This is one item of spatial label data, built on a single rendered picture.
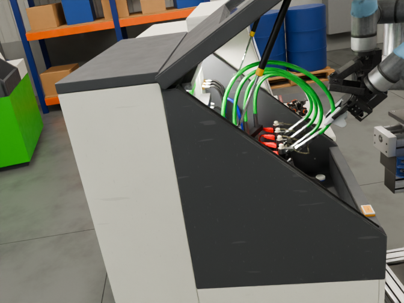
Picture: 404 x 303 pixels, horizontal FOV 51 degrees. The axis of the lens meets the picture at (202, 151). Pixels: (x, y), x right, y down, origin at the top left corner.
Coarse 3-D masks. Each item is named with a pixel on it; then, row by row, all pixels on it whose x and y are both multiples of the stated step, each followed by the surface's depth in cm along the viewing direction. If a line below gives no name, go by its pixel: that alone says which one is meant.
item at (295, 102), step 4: (292, 100) 226; (296, 100) 227; (304, 100) 230; (288, 104) 229; (292, 104) 227; (296, 104) 216; (300, 104) 216; (304, 104) 229; (292, 108) 219; (296, 108) 216; (300, 108) 216; (304, 108) 219; (296, 112) 219; (300, 112) 214; (304, 112) 210
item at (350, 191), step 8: (336, 152) 177; (336, 160) 171; (344, 160) 170; (336, 168) 170; (344, 168) 163; (336, 176) 172; (344, 176) 158; (352, 176) 157; (336, 184) 174; (344, 184) 157; (352, 184) 152; (344, 192) 158; (352, 192) 147; (360, 192) 146; (344, 200) 159; (352, 200) 146; (360, 200) 141; (360, 208) 137; (368, 216) 132
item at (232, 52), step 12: (192, 12) 190; (204, 12) 182; (192, 24) 171; (240, 36) 171; (228, 48) 174; (240, 48) 173; (252, 48) 173; (228, 60) 176; (240, 60) 175; (252, 60) 175; (264, 84) 178
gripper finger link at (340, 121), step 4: (332, 112) 139; (344, 112) 136; (340, 116) 137; (344, 116) 137; (328, 120) 139; (332, 120) 138; (336, 120) 139; (340, 120) 138; (344, 120) 138; (324, 124) 142; (336, 124) 139; (340, 124) 139; (344, 124) 138
